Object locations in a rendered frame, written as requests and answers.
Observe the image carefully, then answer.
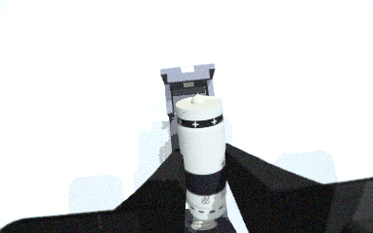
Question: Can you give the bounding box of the white cylindrical battery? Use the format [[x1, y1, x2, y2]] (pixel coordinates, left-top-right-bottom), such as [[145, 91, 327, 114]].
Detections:
[[176, 95, 227, 220]]

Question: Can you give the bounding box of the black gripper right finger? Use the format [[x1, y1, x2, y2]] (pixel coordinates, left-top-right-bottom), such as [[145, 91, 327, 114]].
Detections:
[[225, 143, 373, 233]]

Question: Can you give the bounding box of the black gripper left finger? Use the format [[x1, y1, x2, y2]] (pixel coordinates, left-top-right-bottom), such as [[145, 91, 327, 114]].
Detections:
[[0, 149, 187, 233]]

